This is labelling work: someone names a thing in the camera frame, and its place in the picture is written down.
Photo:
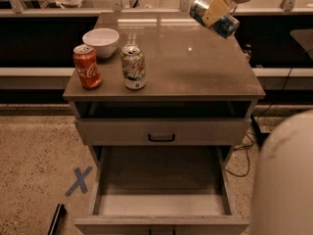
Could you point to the blue silver redbull can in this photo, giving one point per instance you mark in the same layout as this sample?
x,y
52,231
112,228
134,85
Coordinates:
x,y
225,26

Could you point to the black bar lower left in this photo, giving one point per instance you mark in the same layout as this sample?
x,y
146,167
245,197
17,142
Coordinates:
x,y
56,221

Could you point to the black tripod leg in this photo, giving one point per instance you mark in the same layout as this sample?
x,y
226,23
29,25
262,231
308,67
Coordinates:
x,y
259,135

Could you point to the metal railing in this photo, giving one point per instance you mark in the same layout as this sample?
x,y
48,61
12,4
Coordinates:
x,y
156,0

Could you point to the open grey middle drawer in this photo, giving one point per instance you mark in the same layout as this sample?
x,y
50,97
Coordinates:
x,y
161,191

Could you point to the green white soda can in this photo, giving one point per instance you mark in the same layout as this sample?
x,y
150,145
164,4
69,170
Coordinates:
x,y
133,67

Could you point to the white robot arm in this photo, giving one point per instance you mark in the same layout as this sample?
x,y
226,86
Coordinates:
x,y
282,195

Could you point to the white bowl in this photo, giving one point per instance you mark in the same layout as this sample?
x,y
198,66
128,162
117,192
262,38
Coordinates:
x,y
103,40

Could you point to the blue tape cross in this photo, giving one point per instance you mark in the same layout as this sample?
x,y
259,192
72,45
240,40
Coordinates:
x,y
79,182

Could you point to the grey top drawer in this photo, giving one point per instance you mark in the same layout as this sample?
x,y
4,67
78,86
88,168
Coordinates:
x,y
152,132

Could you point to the red coca-cola can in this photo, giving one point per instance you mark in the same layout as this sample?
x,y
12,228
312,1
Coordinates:
x,y
84,58

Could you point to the grey drawer cabinet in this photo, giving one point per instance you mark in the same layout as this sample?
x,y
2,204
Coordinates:
x,y
191,74

